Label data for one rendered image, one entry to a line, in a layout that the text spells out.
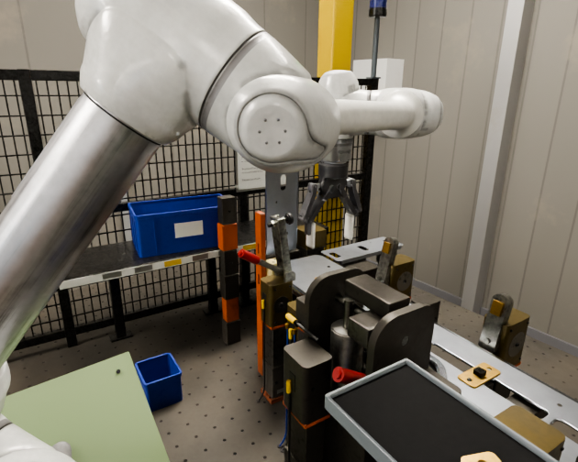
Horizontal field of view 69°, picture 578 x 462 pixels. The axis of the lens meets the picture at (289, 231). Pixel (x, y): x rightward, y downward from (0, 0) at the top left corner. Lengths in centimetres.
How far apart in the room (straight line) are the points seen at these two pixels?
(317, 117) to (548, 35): 253
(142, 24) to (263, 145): 17
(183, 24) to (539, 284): 278
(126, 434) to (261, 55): 72
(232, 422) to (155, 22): 95
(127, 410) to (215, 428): 31
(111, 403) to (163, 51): 68
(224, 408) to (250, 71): 95
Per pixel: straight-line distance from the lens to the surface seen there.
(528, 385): 92
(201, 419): 121
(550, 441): 69
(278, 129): 42
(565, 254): 293
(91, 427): 93
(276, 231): 101
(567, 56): 286
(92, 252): 141
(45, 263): 56
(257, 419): 119
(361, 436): 50
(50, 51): 297
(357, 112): 76
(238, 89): 45
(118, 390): 95
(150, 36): 49
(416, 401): 56
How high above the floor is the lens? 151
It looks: 19 degrees down
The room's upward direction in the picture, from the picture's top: 1 degrees clockwise
